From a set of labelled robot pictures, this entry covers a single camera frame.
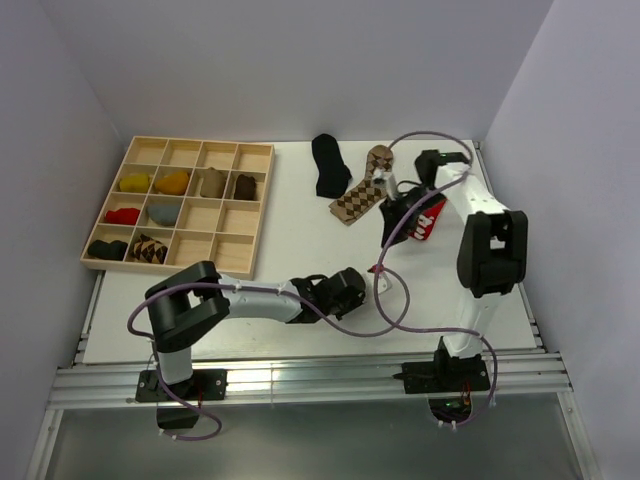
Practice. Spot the wooden compartment tray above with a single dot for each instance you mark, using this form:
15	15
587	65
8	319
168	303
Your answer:
222	230

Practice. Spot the tan ribbed sock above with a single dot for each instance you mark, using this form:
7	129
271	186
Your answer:
213	183

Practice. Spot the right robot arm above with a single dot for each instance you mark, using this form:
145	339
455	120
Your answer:
492	254

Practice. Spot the rolled black sock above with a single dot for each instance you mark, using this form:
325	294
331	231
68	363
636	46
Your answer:
115	250

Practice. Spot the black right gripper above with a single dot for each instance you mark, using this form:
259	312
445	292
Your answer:
391	211

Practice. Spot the brown argyle sock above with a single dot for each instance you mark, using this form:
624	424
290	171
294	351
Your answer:
356	202

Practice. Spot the rolled red sock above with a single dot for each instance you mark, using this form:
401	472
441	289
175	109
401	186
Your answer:
122	216

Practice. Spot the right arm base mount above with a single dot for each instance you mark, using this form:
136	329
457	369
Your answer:
452	380

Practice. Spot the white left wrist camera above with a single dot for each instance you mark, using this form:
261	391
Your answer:
377	282

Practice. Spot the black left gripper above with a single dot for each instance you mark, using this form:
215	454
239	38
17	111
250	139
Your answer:
356	301

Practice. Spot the rolled orange sock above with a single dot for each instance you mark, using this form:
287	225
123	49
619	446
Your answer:
174	184

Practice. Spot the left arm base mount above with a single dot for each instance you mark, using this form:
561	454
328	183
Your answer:
204	385

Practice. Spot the aluminium frame rail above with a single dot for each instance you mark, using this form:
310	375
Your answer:
335	379

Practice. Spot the rolled yellow sock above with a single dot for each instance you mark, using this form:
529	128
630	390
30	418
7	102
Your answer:
138	183

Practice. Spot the dark brown striped sock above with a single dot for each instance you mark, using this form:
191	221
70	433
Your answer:
245	188

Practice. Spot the rolled argyle sock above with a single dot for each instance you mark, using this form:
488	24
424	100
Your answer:
148	250

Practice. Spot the rolled grey sock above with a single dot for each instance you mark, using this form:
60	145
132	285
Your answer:
163	214

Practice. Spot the red reindeer sock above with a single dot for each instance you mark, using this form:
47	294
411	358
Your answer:
426	222

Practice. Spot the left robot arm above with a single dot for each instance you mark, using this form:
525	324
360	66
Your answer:
186	306

